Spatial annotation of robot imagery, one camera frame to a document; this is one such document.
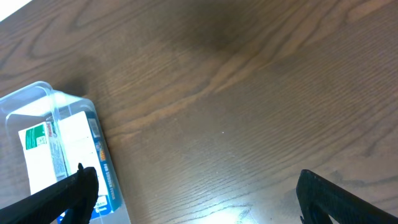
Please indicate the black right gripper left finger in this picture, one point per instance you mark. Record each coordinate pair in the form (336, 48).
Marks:
(74, 196)

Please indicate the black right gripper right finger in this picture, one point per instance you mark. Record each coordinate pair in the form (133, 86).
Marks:
(321, 201)

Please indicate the white green Panadol box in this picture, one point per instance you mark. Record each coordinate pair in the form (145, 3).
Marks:
(43, 155)

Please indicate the blue white medicine box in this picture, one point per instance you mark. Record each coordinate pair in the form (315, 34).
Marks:
(84, 144)

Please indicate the clear plastic container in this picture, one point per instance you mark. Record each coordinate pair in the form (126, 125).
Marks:
(21, 109)

